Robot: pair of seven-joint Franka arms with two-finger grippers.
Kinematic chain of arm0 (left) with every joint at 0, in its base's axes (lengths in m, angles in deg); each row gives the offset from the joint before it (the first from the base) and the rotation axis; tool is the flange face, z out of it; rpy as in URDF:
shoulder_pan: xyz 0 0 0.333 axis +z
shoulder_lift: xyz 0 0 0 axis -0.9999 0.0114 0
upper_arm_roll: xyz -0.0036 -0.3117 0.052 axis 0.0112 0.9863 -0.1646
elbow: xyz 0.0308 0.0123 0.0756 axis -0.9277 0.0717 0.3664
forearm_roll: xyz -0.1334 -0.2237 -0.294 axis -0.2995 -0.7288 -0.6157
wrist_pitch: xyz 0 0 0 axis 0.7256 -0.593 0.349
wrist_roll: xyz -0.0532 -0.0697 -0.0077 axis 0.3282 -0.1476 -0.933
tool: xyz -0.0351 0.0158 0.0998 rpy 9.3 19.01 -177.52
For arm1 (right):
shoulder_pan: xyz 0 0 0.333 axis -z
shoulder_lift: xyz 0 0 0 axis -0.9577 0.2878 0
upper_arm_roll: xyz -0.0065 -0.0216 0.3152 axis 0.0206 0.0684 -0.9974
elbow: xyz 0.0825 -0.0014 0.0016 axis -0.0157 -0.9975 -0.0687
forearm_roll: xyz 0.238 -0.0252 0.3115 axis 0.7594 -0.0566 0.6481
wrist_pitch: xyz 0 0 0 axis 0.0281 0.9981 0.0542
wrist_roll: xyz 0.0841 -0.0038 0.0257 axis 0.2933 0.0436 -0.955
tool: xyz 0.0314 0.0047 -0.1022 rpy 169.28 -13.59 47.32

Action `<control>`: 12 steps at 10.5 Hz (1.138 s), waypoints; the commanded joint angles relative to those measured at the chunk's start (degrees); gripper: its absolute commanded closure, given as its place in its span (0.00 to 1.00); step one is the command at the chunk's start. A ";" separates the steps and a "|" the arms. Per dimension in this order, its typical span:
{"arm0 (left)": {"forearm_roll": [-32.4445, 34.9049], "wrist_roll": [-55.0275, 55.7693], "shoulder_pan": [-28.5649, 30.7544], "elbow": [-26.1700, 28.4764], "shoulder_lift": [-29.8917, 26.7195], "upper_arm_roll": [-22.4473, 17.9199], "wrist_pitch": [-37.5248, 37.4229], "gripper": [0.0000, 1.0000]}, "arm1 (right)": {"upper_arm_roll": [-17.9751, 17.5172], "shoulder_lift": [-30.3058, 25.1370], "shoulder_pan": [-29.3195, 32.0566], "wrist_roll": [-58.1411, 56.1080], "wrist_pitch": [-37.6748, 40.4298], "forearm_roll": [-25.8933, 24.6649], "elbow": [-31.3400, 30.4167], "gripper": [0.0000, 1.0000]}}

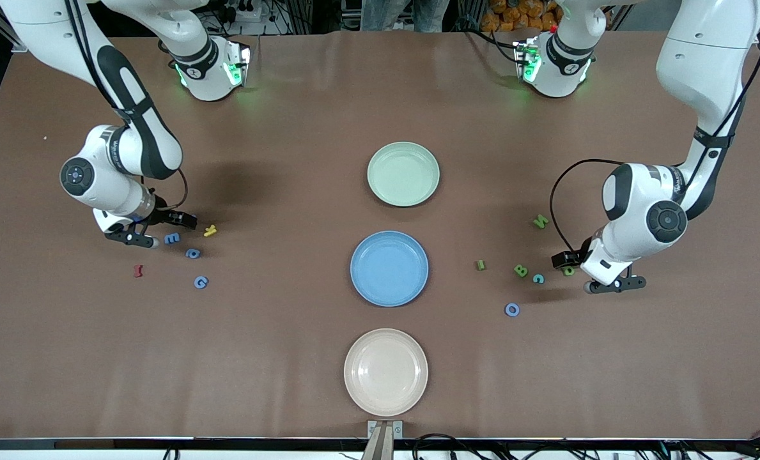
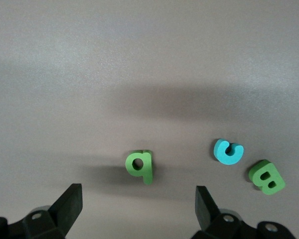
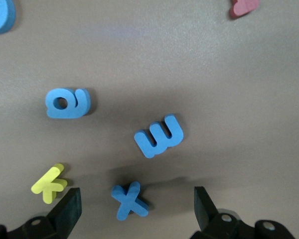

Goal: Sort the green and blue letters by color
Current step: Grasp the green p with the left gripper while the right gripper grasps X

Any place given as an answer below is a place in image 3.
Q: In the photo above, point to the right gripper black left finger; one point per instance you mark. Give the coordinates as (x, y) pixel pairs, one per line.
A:
(62, 219)

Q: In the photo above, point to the blue letter X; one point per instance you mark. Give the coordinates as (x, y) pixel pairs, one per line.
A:
(129, 201)

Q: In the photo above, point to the blue letter a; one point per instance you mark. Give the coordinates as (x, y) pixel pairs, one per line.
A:
(74, 109)

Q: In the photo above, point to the blue letter E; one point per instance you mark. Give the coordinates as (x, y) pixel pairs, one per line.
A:
(164, 148)

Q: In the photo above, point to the red letter I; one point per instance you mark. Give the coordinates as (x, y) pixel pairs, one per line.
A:
(241, 8)

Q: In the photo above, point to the yellow letter K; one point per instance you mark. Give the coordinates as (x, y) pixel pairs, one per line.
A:
(48, 186)

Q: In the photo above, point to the blue letter G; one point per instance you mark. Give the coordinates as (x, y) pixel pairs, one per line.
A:
(1, 22)

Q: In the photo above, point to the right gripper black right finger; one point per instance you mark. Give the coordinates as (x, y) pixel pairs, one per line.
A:
(209, 224)

